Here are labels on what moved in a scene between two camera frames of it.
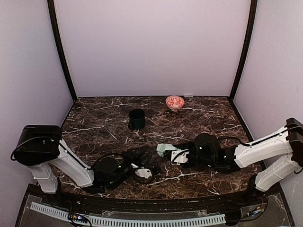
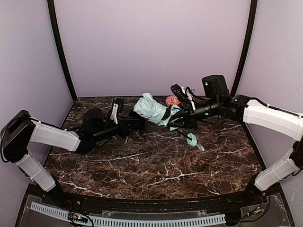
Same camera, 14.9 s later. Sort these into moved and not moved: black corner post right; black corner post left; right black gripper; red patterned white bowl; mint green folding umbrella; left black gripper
Moved: right black gripper; left black gripper; mint green folding umbrella
Not moved: black corner post left; red patterned white bowl; black corner post right
